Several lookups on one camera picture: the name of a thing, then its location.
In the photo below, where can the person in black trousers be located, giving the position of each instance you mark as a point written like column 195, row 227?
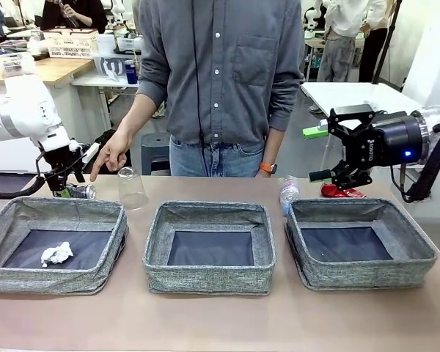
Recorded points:
column 374, row 51

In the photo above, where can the clear bottle with blue cap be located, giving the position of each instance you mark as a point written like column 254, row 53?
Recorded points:
column 289, row 192

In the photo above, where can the person's left hand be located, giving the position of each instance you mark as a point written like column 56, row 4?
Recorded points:
column 265, row 175

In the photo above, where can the black backpack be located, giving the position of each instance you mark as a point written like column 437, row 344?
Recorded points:
column 106, row 141

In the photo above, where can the seated person in black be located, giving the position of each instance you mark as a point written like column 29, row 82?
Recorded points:
column 77, row 16

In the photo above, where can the crumpled white paper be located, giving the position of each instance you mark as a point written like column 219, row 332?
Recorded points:
column 56, row 253

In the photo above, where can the large white table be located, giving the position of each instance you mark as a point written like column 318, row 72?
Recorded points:
column 352, row 91

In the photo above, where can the crushed drink can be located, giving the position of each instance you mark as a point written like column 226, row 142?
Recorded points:
column 82, row 190

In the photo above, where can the small white desk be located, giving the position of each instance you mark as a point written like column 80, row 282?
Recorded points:
column 95, row 81

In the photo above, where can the person's right forearm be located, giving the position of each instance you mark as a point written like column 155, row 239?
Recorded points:
column 139, row 110

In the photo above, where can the clear plastic cup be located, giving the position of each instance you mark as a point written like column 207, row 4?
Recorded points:
column 132, row 190

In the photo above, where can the red snack wrapper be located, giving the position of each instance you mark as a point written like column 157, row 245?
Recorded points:
column 330, row 190

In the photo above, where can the blue drink can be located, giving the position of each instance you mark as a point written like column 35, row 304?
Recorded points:
column 130, row 73

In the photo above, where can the white plastic bucket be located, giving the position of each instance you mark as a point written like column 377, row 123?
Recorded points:
column 106, row 44

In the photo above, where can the person in grey shirt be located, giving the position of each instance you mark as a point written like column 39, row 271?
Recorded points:
column 223, row 110

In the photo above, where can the clear storage box with logo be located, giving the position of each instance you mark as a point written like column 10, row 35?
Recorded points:
column 111, row 66

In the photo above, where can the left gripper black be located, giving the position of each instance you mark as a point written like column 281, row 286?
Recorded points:
column 60, row 161

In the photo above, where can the person's right hand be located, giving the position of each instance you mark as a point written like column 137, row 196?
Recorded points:
column 111, row 154

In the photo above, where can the wooden workbench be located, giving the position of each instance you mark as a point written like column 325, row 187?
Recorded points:
column 58, row 69

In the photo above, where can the green white sneaker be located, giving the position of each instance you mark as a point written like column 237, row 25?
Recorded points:
column 315, row 108

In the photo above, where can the grey plastic stool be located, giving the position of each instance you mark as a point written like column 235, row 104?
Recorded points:
column 155, row 154

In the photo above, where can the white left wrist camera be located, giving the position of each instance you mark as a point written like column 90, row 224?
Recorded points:
column 89, row 150

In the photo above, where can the white printed plastic crate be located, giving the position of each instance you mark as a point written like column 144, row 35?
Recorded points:
column 71, row 44

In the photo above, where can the person's left forearm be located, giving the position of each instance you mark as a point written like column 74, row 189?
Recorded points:
column 284, row 121

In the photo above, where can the grey fabric basket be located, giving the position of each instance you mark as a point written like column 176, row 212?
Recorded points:
column 205, row 278
column 40, row 278
column 370, row 275

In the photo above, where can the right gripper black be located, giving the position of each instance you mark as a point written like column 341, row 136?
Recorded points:
column 396, row 139

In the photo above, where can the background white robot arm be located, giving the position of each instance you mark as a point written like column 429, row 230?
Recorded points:
column 311, row 14

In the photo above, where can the black tripod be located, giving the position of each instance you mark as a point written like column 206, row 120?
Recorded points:
column 386, row 36

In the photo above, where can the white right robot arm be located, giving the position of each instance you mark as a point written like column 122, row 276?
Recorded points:
column 438, row 121

